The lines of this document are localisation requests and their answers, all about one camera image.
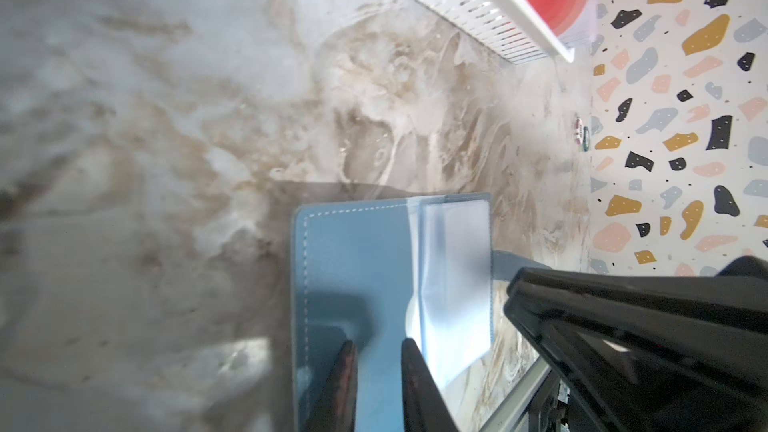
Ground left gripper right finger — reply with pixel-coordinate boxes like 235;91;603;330
401;338;458;432

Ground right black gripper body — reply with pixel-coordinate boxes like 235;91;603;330
504;256;767;431

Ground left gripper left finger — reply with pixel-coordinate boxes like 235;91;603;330
305;340;358;432

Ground small white round sticker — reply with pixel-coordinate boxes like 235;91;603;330
574;117;584;145

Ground small dark ring sticker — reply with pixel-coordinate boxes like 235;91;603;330
581;127;591;152

